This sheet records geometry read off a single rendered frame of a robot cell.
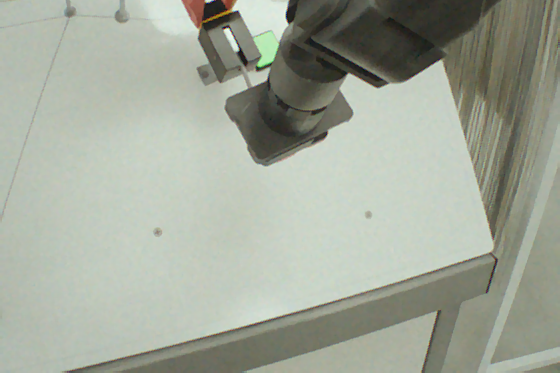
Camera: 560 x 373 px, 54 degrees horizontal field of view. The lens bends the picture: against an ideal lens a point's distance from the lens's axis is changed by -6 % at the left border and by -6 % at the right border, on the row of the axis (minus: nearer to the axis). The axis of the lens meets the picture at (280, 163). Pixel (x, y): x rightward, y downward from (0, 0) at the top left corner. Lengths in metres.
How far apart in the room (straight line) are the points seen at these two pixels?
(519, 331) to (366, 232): 1.26
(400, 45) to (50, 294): 0.43
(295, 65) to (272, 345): 0.35
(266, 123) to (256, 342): 0.26
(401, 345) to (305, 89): 0.52
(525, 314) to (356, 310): 1.31
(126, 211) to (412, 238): 0.33
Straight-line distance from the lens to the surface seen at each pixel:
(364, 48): 0.37
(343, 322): 0.69
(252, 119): 0.51
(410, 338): 0.87
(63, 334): 0.63
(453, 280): 0.74
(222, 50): 0.59
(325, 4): 0.37
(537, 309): 1.98
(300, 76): 0.42
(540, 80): 1.09
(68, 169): 0.64
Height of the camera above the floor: 1.36
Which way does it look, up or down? 34 degrees down
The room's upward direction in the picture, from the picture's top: straight up
